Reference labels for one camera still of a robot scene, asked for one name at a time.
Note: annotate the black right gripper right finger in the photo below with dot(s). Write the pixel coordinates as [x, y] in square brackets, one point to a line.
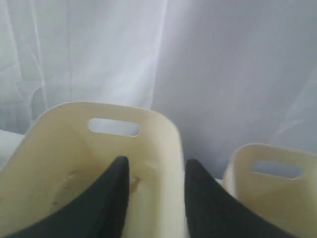
[212, 212]

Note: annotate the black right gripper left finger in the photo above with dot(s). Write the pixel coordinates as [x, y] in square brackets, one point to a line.
[81, 213]

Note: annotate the cream bin with triangle mark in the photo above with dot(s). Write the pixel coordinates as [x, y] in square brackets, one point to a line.
[72, 144]

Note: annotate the cream bin with square mark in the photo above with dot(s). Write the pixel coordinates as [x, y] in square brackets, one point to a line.
[289, 203]

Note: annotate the white backdrop curtain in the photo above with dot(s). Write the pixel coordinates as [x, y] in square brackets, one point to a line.
[226, 72]

